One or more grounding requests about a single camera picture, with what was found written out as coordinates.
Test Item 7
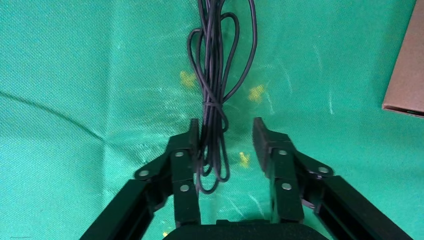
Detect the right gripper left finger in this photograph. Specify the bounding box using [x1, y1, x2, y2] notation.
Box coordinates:
[79, 118, 202, 240]

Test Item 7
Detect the brown open cardboard box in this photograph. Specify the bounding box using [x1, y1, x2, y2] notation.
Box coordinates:
[381, 0, 424, 119]

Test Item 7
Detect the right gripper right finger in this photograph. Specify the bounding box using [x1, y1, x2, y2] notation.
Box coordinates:
[252, 117, 416, 240]

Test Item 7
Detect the black wired computer mouse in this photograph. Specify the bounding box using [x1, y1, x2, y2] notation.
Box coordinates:
[186, 0, 259, 195]

